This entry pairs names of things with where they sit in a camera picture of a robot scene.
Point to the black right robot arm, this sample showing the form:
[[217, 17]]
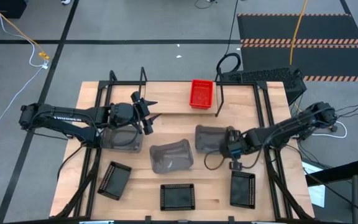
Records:
[[291, 126]]

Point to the black desk beam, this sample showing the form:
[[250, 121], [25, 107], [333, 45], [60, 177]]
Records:
[[337, 172]]

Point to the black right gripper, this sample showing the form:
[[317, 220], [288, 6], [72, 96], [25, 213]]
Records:
[[235, 144]]

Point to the black slotted plastic basket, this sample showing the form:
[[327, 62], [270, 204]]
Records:
[[114, 180], [177, 197], [243, 189]]

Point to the black cabinet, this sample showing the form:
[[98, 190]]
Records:
[[2, 7]]

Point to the black perforated computer case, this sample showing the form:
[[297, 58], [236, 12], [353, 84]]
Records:
[[266, 76]]

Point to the black mat with hazard stripes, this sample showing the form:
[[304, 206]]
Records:
[[322, 60], [300, 28]]

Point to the white paper sheet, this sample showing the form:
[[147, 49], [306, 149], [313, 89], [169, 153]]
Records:
[[317, 193]]

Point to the grey translucent plastic basket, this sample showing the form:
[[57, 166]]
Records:
[[172, 157], [135, 146], [208, 138]]

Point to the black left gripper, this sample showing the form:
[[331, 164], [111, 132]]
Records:
[[123, 113]]

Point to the black aluminium frame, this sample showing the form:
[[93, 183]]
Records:
[[261, 84]]

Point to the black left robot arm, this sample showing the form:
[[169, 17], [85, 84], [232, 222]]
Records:
[[57, 116]]

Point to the wooden shelf with black legs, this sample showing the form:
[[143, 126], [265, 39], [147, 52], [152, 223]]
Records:
[[169, 96]]

